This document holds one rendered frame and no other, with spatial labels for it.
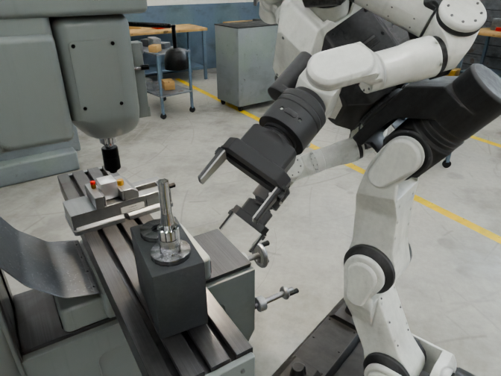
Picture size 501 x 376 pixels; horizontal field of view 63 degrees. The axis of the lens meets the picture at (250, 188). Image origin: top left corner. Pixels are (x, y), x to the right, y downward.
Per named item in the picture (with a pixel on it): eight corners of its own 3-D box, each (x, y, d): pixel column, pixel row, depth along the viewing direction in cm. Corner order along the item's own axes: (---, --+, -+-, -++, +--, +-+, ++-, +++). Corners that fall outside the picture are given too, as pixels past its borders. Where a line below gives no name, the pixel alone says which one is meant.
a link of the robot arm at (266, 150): (281, 204, 68) (321, 153, 71) (285, 183, 59) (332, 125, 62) (221, 162, 70) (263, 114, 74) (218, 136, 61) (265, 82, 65)
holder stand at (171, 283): (180, 271, 118) (174, 211, 108) (209, 322, 100) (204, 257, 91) (139, 283, 113) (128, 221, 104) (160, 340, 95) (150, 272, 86)
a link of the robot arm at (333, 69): (308, 117, 72) (379, 97, 73) (316, 86, 63) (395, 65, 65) (295, 87, 74) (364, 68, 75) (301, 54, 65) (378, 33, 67)
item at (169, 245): (157, 256, 91) (154, 235, 89) (162, 243, 96) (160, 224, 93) (177, 257, 91) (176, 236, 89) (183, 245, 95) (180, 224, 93)
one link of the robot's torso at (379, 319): (432, 368, 127) (414, 227, 114) (408, 415, 113) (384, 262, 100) (385, 353, 138) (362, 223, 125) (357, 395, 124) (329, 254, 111)
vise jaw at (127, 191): (127, 183, 151) (125, 174, 149) (139, 197, 142) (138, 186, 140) (111, 187, 148) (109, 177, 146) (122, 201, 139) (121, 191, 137)
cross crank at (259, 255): (260, 255, 183) (261, 233, 177) (275, 269, 174) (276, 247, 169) (229, 267, 176) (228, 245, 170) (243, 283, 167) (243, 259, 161)
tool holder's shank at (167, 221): (158, 230, 89) (153, 183, 84) (162, 221, 92) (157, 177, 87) (173, 230, 89) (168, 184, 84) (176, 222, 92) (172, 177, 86)
